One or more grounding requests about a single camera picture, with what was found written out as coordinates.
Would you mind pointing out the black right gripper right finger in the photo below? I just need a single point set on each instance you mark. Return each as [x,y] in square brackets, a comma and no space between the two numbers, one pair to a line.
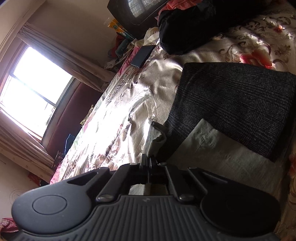
[191,184]

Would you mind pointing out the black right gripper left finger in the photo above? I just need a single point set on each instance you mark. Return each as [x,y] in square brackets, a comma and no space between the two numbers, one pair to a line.
[103,185]

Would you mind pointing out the olive green pants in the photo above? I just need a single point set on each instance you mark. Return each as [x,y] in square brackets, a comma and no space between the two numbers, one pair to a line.
[209,149]

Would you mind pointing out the dark knitted sleeve forearm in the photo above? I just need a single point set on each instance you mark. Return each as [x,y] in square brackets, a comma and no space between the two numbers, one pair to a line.
[249,104]

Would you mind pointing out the pink cartoon quilt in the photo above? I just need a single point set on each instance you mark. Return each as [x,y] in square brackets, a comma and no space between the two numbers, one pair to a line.
[60,155]

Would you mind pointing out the floral satin bedspread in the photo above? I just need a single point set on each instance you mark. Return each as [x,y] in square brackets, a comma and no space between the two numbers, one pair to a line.
[116,130]

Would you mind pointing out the blue bag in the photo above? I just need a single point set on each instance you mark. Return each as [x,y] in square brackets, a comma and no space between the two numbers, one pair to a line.
[68,143]

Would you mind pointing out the maroon window bench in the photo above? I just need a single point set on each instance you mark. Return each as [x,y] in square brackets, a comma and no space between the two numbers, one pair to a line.
[71,110]

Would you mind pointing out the right beige curtain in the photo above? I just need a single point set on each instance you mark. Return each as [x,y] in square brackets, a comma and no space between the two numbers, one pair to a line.
[89,73]

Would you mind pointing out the beige curtain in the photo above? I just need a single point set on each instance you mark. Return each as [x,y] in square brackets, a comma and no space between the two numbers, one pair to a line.
[89,73]
[21,148]

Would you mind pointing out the left beige curtain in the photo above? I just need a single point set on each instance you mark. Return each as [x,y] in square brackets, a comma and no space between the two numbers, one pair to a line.
[21,148]

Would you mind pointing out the black smartphone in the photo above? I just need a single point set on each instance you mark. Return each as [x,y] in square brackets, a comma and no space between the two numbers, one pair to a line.
[142,55]

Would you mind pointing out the cluttered nightstand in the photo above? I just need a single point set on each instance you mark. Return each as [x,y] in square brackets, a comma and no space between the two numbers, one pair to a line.
[122,48]

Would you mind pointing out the window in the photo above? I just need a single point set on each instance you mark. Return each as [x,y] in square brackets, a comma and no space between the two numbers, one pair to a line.
[33,88]

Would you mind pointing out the yellow box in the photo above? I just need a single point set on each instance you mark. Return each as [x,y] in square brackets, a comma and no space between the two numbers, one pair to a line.
[114,24]

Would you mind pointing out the dark wooden headboard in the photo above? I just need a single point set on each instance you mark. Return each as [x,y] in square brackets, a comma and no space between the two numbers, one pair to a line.
[136,16]

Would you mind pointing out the black garment pile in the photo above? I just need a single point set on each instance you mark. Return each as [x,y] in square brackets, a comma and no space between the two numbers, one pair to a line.
[183,30]

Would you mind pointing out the pink red clothes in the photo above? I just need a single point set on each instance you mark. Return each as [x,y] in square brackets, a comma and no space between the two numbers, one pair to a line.
[178,4]

